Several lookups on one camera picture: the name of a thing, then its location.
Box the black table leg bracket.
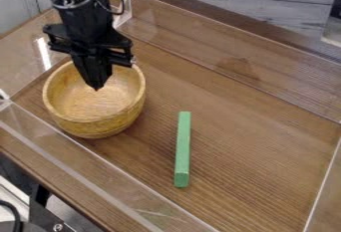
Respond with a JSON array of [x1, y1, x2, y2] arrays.
[[30, 184, 77, 232]]

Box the green wooden block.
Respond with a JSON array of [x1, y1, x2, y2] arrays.
[[174, 112, 191, 188]]

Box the black floor cable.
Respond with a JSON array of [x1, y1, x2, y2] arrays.
[[0, 199, 25, 232]]

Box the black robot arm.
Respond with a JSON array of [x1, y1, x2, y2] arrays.
[[43, 0, 134, 91]]

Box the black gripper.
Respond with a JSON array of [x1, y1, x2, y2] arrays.
[[43, 2, 134, 91]]

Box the clear acrylic tray walls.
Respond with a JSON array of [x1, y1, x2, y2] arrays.
[[0, 0, 341, 232]]

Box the clear acrylic corner bracket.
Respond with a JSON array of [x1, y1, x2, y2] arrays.
[[112, 0, 134, 29]]

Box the brown wooden bowl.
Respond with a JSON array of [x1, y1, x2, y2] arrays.
[[42, 62, 148, 138]]

